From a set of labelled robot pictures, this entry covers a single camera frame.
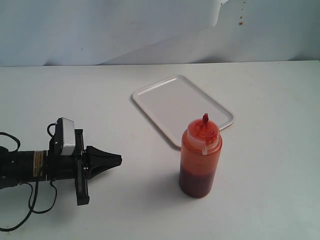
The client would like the red sauce squeeze bottle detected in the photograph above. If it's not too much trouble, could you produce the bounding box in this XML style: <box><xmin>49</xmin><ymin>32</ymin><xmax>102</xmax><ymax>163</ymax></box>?
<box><xmin>179</xmin><ymin>113</ymin><xmax>223</xmax><ymax>198</ymax></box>

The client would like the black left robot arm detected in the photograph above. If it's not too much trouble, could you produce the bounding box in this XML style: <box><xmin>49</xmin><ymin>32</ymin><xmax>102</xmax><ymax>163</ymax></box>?
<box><xmin>0</xmin><ymin>129</ymin><xmax>122</xmax><ymax>206</ymax></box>

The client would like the white rectangular plastic tray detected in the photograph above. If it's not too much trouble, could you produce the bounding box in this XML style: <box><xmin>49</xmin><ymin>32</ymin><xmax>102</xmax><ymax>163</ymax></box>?
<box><xmin>132</xmin><ymin>75</ymin><xmax>235</xmax><ymax>149</ymax></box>

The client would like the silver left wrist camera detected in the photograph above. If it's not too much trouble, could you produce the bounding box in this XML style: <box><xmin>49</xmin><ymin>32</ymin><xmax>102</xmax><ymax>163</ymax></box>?
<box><xmin>47</xmin><ymin>117</ymin><xmax>76</xmax><ymax>156</ymax></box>

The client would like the white backdrop sheet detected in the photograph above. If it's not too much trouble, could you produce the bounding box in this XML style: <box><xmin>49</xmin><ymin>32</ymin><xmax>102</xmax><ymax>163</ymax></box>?
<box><xmin>0</xmin><ymin>0</ymin><xmax>320</xmax><ymax>67</ymax></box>

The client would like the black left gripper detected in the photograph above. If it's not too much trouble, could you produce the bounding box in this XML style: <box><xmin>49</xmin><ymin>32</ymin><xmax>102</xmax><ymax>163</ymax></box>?
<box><xmin>46</xmin><ymin>129</ymin><xmax>122</xmax><ymax>206</ymax></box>

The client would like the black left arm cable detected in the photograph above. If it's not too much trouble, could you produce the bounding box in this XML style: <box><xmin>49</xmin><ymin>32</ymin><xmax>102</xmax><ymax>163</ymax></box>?
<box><xmin>0</xmin><ymin>122</ymin><xmax>60</xmax><ymax>232</ymax></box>

